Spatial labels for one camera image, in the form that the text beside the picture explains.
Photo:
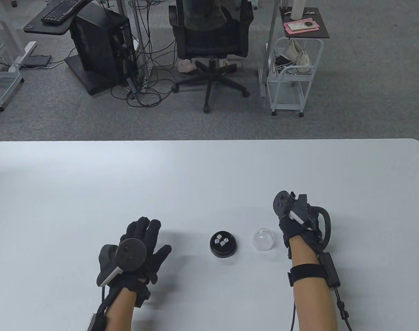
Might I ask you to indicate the person's left hand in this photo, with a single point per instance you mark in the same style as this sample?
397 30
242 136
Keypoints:
151 234

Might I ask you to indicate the person's right hand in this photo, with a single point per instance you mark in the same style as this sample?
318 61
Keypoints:
292 231

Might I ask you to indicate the clear dice shaker dome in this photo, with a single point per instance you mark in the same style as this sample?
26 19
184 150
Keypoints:
264 239

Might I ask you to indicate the black dice shaker base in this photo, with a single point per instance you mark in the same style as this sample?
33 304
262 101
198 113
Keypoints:
223 253

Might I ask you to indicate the black forearm battery pack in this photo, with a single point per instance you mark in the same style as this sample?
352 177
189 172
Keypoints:
330 270

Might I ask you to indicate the person's left forearm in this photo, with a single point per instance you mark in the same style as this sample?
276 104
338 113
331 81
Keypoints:
120 310

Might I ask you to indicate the person's right forearm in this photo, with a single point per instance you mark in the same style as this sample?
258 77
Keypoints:
309 303

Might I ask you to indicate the black handheld controller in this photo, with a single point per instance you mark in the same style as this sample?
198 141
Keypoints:
282 203
131 254

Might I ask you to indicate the black wrist sensor box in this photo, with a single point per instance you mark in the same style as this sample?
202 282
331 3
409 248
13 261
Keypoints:
97 322

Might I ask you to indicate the black tower stand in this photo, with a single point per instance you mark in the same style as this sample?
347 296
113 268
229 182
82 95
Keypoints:
82 74

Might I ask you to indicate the beige handbag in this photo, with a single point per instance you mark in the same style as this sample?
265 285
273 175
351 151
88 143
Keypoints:
297 55

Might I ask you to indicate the white desk leg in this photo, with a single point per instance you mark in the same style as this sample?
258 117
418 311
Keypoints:
25 51
272 27
140 44

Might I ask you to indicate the brown side table top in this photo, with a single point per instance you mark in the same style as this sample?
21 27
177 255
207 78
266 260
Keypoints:
316 32

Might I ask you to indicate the black office chair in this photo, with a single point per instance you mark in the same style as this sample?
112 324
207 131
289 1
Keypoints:
213 43

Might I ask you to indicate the black computer tower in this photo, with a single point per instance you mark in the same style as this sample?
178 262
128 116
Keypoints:
92 41

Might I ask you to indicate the pink folder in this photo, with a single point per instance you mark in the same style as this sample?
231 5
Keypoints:
304 29

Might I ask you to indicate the beige notebook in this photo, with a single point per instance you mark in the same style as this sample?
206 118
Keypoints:
297 26

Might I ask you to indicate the black box on floor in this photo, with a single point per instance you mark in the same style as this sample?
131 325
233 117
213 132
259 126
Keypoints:
37 61

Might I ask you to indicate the white bottle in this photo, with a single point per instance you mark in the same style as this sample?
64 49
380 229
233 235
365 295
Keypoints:
298 8

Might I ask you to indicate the black keyboard tray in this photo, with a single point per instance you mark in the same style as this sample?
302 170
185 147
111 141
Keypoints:
47 29

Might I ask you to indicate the black keyboard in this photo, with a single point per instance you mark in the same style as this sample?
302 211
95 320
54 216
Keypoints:
58 12

